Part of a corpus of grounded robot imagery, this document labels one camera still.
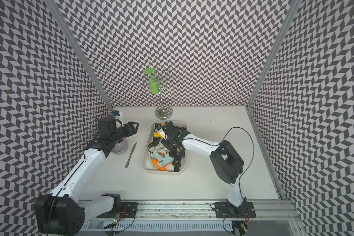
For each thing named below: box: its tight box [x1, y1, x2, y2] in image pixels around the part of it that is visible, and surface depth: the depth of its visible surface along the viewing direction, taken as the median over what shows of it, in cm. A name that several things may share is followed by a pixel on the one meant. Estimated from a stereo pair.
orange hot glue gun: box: [151, 158, 172, 172], surface depth 85 cm
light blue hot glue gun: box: [147, 155, 158, 170], surface depth 89 cm
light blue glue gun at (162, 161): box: [152, 149, 174, 168], surface depth 85 cm
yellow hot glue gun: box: [153, 128, 168, 140], surface depth 82 cm
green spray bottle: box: [143, 67, 159, 94], surface depth 101 cm
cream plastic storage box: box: [141, 119, 187, 175], surface depth 86 cm
